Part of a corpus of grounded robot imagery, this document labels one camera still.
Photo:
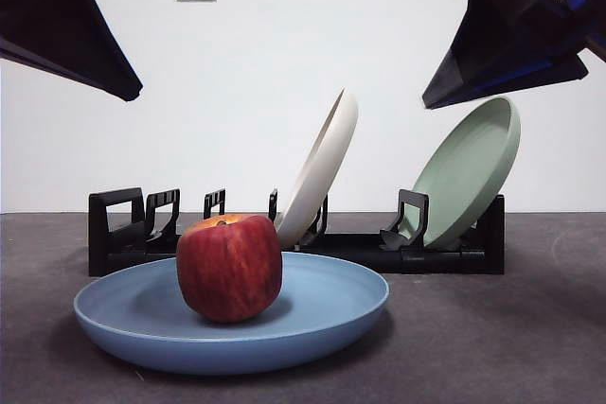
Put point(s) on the red apple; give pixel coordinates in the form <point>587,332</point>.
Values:
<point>227,271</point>

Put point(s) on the blue plate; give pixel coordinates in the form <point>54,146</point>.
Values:
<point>331,300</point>

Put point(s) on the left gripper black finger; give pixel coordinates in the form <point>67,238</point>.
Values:
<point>61,30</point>

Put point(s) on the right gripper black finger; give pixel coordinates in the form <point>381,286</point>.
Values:
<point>497,58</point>

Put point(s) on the pale green plate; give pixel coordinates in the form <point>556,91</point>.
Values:
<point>468,163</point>

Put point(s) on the black plate rack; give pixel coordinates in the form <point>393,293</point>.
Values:
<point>113,194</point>

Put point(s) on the cream white plate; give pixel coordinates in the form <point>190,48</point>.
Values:
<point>331,153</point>

